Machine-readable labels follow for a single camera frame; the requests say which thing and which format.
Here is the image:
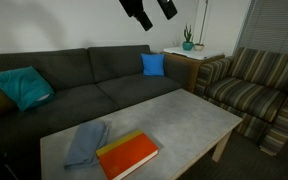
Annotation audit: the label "orange book with yellow spine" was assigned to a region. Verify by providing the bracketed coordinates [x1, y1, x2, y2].
[96, 130, 159, 180]

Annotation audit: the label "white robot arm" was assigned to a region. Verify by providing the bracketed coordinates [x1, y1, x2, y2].
[119, 0, 178, 31]

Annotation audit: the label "blue cushion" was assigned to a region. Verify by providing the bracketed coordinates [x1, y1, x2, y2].
[141, 54, 164, 76]

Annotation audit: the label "grey coffee table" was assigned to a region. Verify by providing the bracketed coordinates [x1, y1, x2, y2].
[39, 88, 244, 180]

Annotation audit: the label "wooden side table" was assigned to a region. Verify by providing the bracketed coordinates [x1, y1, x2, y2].
[163, 51, 225, 93]

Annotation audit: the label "dark grey fabric sofa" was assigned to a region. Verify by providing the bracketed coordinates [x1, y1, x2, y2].
[0, 45, 190, 180]

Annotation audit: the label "plant in teal pot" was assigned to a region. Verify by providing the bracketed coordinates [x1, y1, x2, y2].
[182, 25, 193, 51]

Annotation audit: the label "small white plant pot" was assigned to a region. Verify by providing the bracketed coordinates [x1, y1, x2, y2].
[194, 43, 205, 51]

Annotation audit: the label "folded blue-grey cloth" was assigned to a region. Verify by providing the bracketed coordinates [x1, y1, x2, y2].
[64, 120, 109, 169]

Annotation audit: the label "white board on side table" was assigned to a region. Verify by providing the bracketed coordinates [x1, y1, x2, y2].
[163, 47, 223, 60]

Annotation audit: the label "striped armchair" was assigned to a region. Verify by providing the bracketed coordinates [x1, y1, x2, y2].
[195, 47, 288, 156]

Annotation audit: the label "teal cushion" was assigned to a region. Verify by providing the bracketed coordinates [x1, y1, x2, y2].
[0, 66, 55, 112]

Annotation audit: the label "window blinds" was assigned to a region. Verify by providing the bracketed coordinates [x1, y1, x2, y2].
[238, 0, 288, 54]

